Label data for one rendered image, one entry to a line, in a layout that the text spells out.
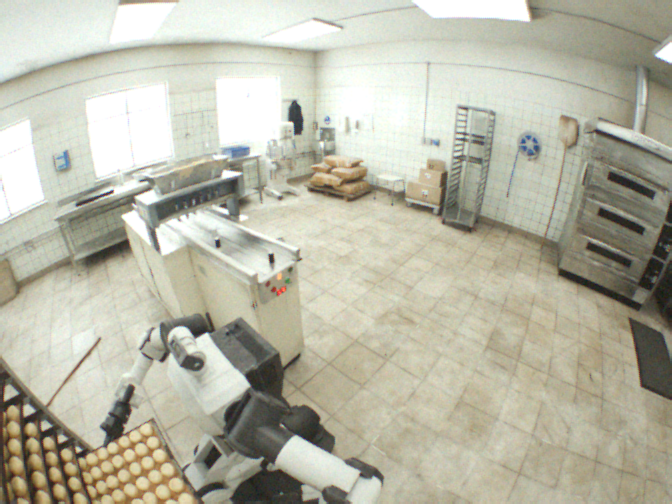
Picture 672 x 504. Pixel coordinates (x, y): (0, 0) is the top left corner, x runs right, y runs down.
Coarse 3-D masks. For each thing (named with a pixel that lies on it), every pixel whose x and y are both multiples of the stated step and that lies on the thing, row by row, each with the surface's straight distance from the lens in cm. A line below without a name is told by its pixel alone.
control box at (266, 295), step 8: (288, 264) 144; (272, 272) 139; (280, 272) 139; (288, 272) 144; (264, 280) 134; (272, 280) 137; (280, 280) 142; (264, 288) 136; (280, 288) 144; (288, 288) 149; (264, 296) 138; (272, 296) 142; (264, 304) 141
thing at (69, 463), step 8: (64, 456) 121; (72, 456) 121; (64, 464) 123; (72, 464) 117; (72, 472) 116; (72, 480) 115; (80, 480) 115; (72, 488) 114; (80, 488) 114; (72, 496) 116; (80, 496) 111
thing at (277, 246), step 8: (200, 216) 227; (208, 216) 213; (216, 216) 205; (216, 224) 206; (224, 224) 195; (232, 224) 185; (240, 232) 180; (248, 232) 171; (256, 232) 168; (256, 240) 167; (264, 240) 161; (272, 240) 156; (272, 248) 157; (280, 248) 152; (288, 248) 146; (296, 248) 145; (288, 256) 149; (296, 256) 145
